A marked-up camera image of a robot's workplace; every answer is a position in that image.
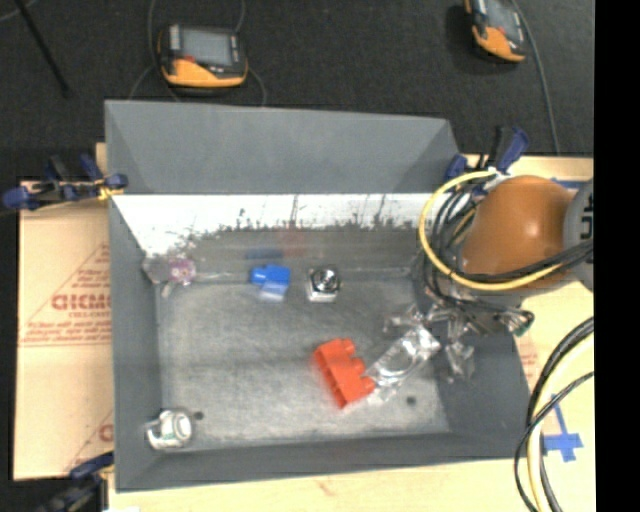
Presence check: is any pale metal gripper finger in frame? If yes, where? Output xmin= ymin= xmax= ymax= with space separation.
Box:
xmin=385 ymin=305 xmax=442 ymax=335
xmin=442 ymin=323 xmax=477 ymax=377

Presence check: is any clear plastic packet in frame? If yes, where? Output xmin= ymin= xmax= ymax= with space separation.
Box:
xmin=366 ymin=323 xmax=442 ymax=405

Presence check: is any red toy brick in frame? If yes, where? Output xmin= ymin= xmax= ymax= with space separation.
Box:
xmin=311 ymin=338 xmax=377 ymax=411

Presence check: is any silver metal square knob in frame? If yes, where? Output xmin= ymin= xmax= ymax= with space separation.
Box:
xmin=305 ymin=266 xmax=342 ymax=304

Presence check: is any blue toy block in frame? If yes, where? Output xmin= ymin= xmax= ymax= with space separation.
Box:
xmin=249 ymin=263 xmax=293 ymax=303

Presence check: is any grey metal bin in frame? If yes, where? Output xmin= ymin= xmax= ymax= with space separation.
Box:
xmin=103 ymin=99 xmax=532 ymax=491

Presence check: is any purple and grey toy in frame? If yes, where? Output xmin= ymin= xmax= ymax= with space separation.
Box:
xmin=141 ymin=254 xmax=197 ymax=297

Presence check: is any white cup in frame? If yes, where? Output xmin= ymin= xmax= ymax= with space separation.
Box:
xmin=144 ymin=408 xmax=194 ymax=451

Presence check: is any brown cardboard board, red print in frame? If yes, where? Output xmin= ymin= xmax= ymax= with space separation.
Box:
xmin=12 ymin=141 xmax=117 ymax=482

